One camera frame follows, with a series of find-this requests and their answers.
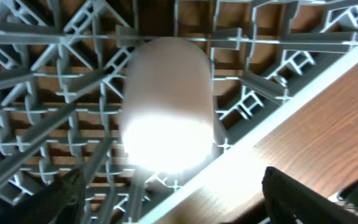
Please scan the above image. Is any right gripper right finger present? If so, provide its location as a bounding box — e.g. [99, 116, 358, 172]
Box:
[262, 166, 358, 223]

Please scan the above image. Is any grey dishwasher rack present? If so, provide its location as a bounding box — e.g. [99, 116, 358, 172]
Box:
[0, 0, 358, 223]

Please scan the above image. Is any pink cup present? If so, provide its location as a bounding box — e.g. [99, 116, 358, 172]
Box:
[119, 37, 214, 173]

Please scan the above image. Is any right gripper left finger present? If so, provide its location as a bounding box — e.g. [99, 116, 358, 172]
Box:
[0, 169, 86, 224]

